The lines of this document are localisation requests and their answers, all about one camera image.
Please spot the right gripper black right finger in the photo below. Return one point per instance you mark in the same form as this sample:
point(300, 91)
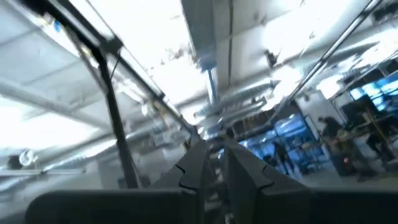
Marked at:
point(248, 180)

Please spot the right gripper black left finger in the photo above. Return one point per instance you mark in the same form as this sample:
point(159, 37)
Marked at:
point(192, 174)

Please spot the person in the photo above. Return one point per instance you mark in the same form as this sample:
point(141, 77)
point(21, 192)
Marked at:
point(329, 127)
point(281, 155)

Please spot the round white ceiling fixture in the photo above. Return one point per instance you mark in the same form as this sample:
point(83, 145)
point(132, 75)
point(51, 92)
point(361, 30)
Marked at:
point(26, 158)

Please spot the black frame post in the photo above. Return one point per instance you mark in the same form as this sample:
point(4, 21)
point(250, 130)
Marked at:
point(118, 124)

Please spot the black frame beam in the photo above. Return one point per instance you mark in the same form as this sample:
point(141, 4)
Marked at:
point(77, 28)

